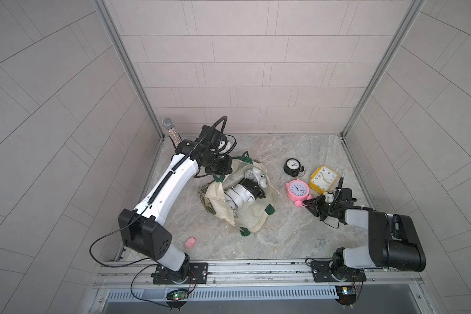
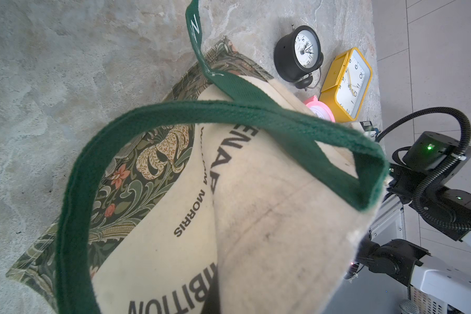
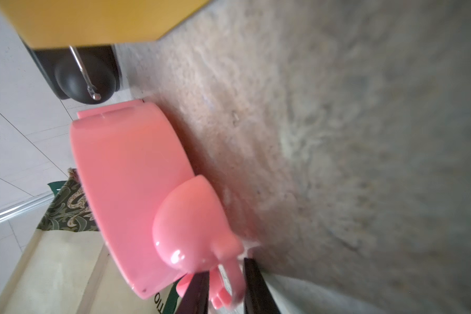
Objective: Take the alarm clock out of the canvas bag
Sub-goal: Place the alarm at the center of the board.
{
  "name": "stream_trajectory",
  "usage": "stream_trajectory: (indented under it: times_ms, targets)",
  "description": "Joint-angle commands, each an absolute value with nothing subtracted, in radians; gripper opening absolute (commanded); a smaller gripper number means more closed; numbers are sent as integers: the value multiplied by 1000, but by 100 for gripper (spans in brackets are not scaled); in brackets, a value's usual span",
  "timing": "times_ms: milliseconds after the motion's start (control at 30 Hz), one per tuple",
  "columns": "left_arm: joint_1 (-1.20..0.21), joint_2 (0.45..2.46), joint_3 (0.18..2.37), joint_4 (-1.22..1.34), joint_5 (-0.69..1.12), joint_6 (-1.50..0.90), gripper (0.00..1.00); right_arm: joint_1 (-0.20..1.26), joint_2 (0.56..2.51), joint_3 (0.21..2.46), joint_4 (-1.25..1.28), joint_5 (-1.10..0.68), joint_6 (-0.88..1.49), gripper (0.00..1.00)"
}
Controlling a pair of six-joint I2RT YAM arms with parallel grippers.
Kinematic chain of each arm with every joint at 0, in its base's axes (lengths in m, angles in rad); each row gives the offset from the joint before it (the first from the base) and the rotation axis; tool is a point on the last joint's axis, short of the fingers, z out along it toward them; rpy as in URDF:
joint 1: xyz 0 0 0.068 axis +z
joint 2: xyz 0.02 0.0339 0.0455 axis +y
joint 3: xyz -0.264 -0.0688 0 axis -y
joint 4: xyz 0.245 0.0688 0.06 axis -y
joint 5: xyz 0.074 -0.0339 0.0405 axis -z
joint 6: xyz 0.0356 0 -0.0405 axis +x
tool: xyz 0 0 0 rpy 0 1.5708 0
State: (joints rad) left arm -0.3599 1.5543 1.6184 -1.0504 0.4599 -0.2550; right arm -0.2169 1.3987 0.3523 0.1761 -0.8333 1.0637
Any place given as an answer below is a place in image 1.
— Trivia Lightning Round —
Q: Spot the yellow square alarm clock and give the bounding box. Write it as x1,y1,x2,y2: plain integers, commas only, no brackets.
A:
308,166,339,194

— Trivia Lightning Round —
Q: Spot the small white alarm clock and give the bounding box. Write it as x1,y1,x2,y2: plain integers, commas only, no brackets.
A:
225,184,254,210

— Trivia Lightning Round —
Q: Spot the pink alarm clock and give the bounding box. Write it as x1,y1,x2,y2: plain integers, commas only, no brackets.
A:
286,179,312,207

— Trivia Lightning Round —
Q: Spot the beige canvas tote bag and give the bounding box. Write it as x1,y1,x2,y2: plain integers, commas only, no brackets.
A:
198,152,279,236

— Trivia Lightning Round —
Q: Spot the black twin-bell alarm clock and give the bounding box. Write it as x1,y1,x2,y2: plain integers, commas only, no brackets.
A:
283,158,305,177

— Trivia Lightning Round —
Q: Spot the black and white alarm clock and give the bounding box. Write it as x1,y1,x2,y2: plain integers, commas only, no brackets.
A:
239,179,266,200

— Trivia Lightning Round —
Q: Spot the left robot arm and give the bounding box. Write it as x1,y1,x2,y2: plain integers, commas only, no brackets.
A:
118,131,237,283

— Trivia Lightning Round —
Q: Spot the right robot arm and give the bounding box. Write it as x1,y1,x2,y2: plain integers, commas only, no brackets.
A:
304,188,427,281

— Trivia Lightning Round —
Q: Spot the white twin-bell alarm clock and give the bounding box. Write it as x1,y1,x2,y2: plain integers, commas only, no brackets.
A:
245,167,268,188

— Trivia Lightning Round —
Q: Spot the pink eraser piece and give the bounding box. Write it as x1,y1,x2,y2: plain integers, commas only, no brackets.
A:
184,237,196,249

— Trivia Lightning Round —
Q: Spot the right controller board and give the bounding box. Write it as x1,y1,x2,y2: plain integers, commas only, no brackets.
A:
335,285,358,306

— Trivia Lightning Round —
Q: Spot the controller board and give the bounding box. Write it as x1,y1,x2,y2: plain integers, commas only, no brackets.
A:
166,289,190,302
335,285,358,306

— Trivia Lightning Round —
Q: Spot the left controller board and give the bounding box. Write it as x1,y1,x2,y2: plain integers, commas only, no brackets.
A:
166,289,190,302

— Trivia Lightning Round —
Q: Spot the left metal corner profile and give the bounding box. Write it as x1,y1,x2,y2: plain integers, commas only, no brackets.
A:
92,0,165,141

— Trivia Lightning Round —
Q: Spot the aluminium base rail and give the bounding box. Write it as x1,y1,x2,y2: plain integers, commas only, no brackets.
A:
79,259,438,313

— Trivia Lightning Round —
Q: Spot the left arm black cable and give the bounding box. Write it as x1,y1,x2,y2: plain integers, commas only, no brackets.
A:
88,219,193,307

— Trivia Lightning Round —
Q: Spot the metal corner wall profile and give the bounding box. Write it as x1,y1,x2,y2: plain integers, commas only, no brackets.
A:
340,0,427,139

